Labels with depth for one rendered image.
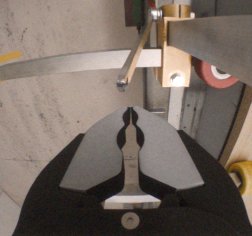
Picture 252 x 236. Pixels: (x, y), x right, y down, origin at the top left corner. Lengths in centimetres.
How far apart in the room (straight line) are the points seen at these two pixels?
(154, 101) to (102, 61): 25
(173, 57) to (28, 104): 144
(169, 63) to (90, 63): 13
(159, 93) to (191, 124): 25
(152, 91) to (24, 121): 147
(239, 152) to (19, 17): 146
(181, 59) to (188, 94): 33
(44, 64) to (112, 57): 13
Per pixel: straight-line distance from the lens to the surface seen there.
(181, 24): 19
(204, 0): 56
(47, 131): 165
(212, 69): 25
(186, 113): 62
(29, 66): 32
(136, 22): 41
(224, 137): 52
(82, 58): 27
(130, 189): 33
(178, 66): 26
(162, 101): 47
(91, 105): 130
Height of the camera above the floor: 112
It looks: 60 degrees down
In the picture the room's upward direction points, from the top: 178 degrees counter-clockwise
